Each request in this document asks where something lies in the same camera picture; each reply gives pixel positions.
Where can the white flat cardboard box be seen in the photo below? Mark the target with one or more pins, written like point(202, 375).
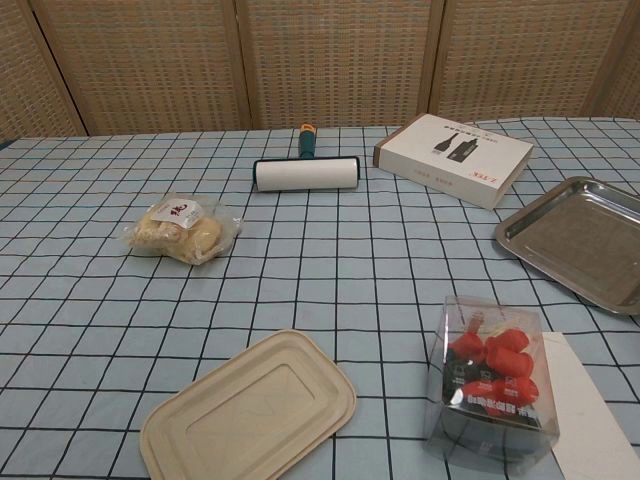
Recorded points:
point(450, 157)

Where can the bread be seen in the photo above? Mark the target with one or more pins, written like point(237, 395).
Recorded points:
point(180, 230)

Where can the clear box with red caps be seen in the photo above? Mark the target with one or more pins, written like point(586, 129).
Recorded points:
point(492, 370)

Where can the blue checked tablecloth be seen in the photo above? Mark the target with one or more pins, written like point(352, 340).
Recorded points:
point(320, 290)

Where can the beige pulp food container lid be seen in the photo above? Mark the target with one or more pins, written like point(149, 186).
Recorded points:
point(250, 410)

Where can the white paper sheet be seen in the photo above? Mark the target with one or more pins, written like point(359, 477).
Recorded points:
point(590, 415)

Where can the woven rattan folding screen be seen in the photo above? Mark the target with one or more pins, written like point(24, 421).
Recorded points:
point(320, 60)

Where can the stainless steel square tray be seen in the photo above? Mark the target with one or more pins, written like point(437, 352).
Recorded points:
point(575, 240)

